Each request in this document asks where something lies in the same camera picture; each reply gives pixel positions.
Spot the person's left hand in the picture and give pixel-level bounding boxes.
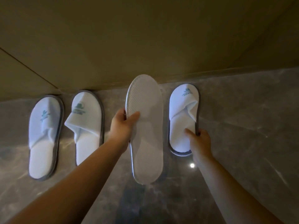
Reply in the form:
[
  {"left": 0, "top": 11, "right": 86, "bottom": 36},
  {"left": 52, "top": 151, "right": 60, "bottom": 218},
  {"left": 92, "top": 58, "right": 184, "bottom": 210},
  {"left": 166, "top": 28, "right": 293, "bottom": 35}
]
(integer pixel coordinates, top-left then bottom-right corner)
[{"left": 109, "top": 108, "right": 140, "bottom": 154}]

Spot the white slipper showing textured sole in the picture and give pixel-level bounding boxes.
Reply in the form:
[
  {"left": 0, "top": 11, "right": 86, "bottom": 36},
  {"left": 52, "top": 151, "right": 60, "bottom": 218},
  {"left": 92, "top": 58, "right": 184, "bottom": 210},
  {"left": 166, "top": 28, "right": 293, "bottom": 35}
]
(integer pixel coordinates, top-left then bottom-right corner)
[{"left": 125, "top": 74, "right": 164, "bottom": 185}]

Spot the white slipper with grey trim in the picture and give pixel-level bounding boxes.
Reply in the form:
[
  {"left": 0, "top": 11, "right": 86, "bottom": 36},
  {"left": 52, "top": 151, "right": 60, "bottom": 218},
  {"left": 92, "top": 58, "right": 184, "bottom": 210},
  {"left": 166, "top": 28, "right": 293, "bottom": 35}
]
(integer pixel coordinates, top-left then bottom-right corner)
[
  {"left": 64, "top": 90, "right": 105, "bottom": 166},
  {"left": 28, "top": 95, "right": 64, "bottom": 181},
  {"left": 167, "top": 83, "right": 201, "bottom": 157}
]

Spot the person's right forearm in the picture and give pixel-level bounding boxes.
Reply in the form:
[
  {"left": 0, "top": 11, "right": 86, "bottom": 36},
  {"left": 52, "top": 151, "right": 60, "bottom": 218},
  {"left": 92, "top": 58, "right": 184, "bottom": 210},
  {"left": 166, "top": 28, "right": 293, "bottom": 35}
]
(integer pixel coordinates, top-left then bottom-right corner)
[{"left": 194, "top": 157, "right": 284, "bottom": 224}]

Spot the person's left forearm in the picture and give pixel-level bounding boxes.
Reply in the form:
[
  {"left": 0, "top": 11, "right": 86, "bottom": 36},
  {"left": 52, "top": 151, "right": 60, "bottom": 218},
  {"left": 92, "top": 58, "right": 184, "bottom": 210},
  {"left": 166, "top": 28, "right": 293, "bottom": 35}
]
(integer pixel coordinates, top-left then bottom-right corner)
[{"left": 7, "top": 138, "right": 125, "bottom": 224}]

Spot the person's right hand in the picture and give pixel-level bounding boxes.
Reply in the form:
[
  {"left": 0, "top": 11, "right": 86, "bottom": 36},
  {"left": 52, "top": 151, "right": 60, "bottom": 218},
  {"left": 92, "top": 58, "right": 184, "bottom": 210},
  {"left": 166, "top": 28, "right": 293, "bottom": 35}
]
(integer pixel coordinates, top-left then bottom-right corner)
[{"left": 184, "top": 128, "right": 213, "bottom": 165}]

